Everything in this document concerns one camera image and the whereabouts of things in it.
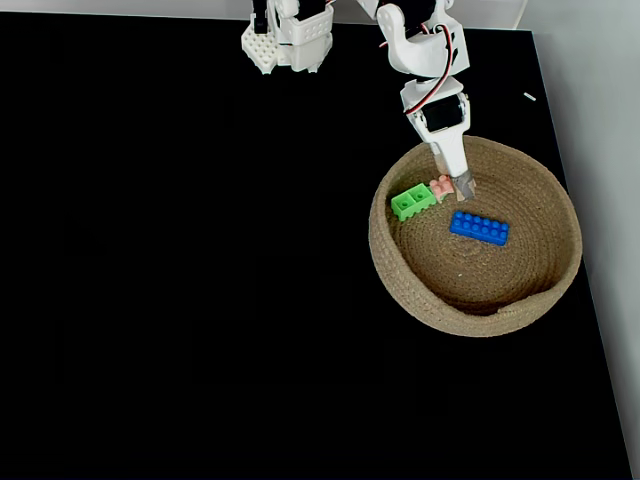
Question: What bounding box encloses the red white black servo cable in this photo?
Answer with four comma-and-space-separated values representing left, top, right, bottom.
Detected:
378, 22, 459, 120

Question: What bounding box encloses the woven rope basket tray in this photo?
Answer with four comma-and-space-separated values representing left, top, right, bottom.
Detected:
368, 135, 584, 339

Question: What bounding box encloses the blue lego block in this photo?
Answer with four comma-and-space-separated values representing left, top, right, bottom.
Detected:
449, 210, 512, 248

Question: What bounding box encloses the pink lego block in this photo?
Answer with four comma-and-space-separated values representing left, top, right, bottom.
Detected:
428, 175, 457, 203

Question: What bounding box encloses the green lego block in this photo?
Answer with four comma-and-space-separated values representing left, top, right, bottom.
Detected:
390, 183, 438, 223

